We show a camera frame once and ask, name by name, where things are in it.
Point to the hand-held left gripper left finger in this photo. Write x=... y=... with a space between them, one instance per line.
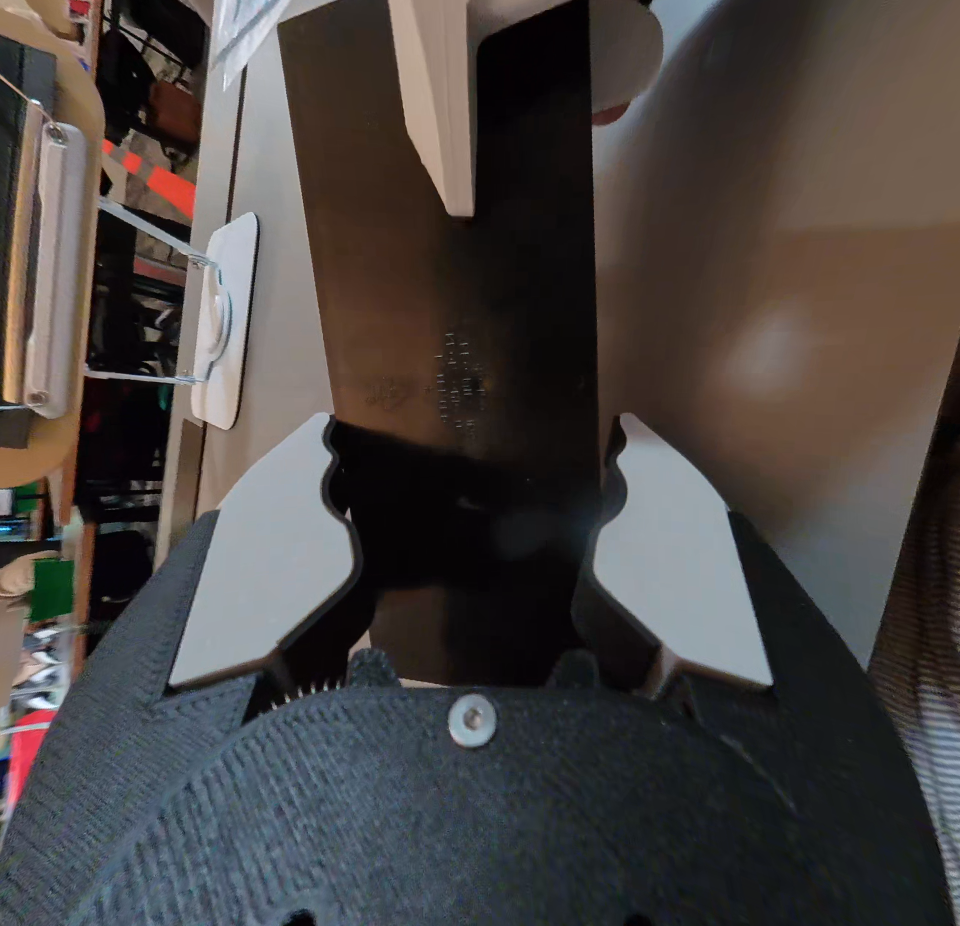
x=262 y=566

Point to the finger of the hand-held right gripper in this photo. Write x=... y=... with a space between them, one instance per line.
x=431 y=56

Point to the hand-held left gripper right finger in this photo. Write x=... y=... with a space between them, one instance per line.
x=675 y=566

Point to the printed paper sheet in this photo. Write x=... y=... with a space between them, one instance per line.
x=247 y=11

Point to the person's grey hoodie torso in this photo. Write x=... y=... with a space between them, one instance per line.
x=922 y=641

